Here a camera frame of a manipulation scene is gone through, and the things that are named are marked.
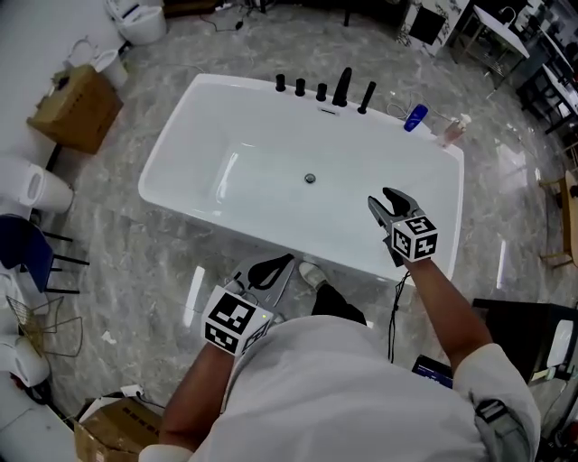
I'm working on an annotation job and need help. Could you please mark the black cabinet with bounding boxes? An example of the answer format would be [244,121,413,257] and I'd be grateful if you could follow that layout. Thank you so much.
[471,297,578,385]

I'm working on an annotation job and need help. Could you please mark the open brown cardboard box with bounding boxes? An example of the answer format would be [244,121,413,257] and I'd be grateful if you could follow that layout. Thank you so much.
[73,393,164,462]

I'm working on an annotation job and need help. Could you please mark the black bathtub faucet spout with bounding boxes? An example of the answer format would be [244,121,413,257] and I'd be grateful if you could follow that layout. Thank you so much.
[331,67,353,108]

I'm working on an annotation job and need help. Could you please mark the grey shoulder strap buckle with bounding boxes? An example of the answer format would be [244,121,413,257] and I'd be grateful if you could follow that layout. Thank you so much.
[473,398,510,424]

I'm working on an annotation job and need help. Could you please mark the white cylindrical fixture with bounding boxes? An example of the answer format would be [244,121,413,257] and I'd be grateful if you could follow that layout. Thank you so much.
[0,156,75,217]

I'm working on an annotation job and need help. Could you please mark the person's white shirt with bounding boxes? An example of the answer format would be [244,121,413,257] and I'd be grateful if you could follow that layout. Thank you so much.
[137,314,542,462]

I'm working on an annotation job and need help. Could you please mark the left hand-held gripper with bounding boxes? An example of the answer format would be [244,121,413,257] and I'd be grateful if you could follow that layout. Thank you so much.
[200,253,298,358]

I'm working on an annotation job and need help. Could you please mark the white cable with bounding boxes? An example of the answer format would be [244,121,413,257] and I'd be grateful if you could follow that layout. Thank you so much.
[387,92,419,122]

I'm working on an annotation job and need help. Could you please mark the person's black trousers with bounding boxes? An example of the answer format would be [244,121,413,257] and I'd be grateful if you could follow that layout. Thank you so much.
[311,283,368,327]

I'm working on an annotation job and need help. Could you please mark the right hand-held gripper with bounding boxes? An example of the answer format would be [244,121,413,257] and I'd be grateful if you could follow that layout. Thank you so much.
[367,186,441,269]

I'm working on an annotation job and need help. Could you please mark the white bathtub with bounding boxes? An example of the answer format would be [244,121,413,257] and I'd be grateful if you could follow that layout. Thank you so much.
[137,73,466,283]

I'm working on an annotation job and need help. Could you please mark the closed brown cardboard box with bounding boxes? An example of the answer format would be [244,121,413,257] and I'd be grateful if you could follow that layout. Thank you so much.
[26,63,125,155]

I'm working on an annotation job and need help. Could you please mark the white ceramic fixture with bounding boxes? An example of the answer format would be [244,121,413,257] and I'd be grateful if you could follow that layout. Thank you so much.
[0,332,51,388]

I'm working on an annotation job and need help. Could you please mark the blue bottle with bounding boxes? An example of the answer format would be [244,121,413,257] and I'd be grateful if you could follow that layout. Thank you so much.
[404,103,429,134]

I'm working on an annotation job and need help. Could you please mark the white metal frame table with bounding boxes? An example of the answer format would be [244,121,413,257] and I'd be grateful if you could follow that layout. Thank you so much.
[451,4,532,79]

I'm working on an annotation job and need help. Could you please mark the person's right forearm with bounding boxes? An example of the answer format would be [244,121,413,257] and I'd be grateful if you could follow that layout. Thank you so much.
[403,258,494,372]

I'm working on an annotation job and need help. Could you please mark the blue device box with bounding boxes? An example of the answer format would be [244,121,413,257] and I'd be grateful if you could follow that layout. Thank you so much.
[412,354,454,390]

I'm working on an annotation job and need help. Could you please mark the blue chair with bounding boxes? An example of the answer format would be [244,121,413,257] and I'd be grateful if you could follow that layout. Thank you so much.
[0,213,91,295]

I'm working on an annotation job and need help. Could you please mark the person's left forearm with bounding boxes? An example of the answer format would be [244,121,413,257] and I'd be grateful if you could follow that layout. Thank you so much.
[159,342,237,453]

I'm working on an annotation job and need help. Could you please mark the wooden stool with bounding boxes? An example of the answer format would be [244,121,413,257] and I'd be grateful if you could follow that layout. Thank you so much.
[538,169,578,271]

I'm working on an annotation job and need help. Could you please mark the gold wire basket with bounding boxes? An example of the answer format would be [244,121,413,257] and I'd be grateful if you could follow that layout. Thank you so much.
[5,294,85,358]

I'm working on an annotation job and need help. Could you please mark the person's white shoe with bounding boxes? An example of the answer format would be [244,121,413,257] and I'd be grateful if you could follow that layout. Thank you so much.
[298,261,328,291]

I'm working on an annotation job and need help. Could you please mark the marble patterned panel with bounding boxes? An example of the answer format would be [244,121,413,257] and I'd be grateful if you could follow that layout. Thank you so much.
[396,0,474,59]

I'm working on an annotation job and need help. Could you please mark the pink soap dispenser bottle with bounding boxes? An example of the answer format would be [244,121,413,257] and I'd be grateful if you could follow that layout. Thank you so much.
[443,114,472,149]

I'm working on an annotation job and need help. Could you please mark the black power cable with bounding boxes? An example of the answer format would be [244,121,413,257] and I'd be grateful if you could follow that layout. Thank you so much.
[200,7,255,33]

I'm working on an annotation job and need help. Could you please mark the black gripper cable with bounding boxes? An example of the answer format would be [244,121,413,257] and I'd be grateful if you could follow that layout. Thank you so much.
[387,272,411,364]

